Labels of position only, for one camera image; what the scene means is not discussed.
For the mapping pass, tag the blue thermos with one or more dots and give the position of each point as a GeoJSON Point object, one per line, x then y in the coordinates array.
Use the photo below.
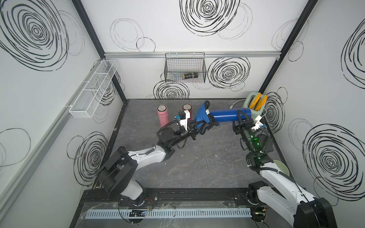
{"type": "Point", "coordinates": [229, 115]}

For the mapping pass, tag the pink thermos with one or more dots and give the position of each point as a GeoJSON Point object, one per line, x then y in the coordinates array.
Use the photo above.
{"type": "Point", "coordinates": [163, 115]}

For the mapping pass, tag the white mesh shelf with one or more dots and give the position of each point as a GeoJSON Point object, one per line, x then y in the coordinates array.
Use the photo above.
{"type": "Point", "coordinates": [92, 93]}

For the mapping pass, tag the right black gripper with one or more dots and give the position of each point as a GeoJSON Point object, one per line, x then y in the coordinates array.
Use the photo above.
{"type": "Point", "coordinates": [243, 125]}

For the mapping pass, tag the white slotted cable duct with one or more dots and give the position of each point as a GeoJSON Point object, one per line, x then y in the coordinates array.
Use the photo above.
{"type": "Point", "coordinates": [170, 213]}

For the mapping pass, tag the mint green toaster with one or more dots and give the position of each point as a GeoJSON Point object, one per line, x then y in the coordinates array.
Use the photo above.
{"type": "Point", "coordinates": [256, 102]}

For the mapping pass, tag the light green plate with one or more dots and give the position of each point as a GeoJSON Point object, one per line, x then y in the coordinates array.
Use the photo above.
{"type": "Point", "coordinates": [281, 167]}

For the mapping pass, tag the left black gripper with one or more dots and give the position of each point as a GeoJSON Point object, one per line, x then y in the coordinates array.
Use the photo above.
{"type": "Point", "coordinates": [195, 129]}

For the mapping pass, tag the object in wire basket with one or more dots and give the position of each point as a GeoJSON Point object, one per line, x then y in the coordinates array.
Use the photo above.
{"type": "Point", "coordinates": [189, 75]}

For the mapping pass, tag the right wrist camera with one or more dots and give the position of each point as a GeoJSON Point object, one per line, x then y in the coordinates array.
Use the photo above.
{"type": "Point", "coordinates": [259, 123]}

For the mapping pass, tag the blue cloth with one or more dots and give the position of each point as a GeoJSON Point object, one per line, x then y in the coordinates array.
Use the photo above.
{"type": "Point", "coordinates": [203, 115]}

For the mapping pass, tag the black wire basket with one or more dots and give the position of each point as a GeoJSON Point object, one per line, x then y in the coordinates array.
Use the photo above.
{"type": "Point", "coordinates": [177, 63]}

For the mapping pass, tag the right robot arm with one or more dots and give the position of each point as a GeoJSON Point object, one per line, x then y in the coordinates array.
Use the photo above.
{"type": "Point", "coordinates": [279, 191]}

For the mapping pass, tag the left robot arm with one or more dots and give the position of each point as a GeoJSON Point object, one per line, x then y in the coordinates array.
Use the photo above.
{"type": "Point", "coordinates": [117, 173]}

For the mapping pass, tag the red thermos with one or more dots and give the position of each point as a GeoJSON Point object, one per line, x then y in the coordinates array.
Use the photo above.
{"type": "Point", "coordinates": [188, 107]}

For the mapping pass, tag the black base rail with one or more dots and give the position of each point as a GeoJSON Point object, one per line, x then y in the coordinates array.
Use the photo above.
{"type": "Point", "coordinates": [157, 196]}

